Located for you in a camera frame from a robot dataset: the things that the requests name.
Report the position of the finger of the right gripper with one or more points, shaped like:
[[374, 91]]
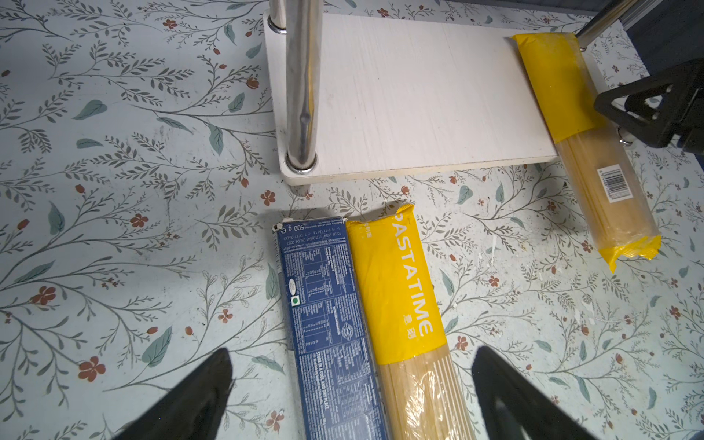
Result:
[[660, 109]]

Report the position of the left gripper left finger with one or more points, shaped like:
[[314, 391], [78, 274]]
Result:
[[193, 409]]

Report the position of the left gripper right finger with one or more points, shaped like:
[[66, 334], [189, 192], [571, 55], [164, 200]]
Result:
[[512, 408]]

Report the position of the yellow Pastatime spaghetti bag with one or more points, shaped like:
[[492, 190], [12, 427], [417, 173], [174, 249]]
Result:
[[420, 388]]

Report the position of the yellow spaghetti bag with barcode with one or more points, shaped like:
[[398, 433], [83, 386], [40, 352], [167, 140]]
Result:
[[605, 184]]

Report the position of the blue pasta box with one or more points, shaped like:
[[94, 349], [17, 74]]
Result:
[[338, 387]]

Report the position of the white two-tier shelf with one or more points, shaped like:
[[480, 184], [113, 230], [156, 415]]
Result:
[[356, 97]]

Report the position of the floral table mat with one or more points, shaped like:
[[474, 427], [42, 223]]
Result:
[[139, 183]]

